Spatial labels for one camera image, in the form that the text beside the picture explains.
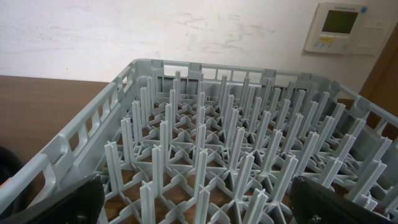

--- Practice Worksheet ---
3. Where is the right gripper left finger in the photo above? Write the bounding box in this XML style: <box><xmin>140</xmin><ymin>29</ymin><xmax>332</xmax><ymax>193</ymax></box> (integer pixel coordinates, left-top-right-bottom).
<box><xmin>1</xmin><ymin>174</ymin><xmax>105</xmax><ymax>224</ymax></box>

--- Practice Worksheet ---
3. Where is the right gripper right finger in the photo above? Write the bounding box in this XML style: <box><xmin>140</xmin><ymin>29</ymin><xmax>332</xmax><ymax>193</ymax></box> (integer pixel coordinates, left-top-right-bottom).
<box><xmin>289</xmin><ymin>175</ymin><xmax>390</xmax><ymax>224</ymax></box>

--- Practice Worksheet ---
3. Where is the grey dishwasher rack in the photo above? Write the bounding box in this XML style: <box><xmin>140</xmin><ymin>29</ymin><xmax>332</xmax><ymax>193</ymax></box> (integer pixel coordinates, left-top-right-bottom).
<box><xmin>1</xmin><ymin>59</ymin><xmax>397</xmax><ymax>223</ymax></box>

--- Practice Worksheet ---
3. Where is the round black serving tray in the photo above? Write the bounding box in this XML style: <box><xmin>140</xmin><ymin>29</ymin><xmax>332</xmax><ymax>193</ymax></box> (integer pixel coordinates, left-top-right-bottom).
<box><xmin>1</xmin><ymin>146</ymin><xmax>30</xmax><ymax>219</ymax></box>

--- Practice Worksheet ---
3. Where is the wall control panel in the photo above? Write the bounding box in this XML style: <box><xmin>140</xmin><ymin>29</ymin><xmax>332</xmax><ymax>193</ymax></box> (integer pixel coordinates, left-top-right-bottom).
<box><xmin>304</xmin><ymin>2</ymin><xmax>391</xmax><ymax>55</ymax></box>

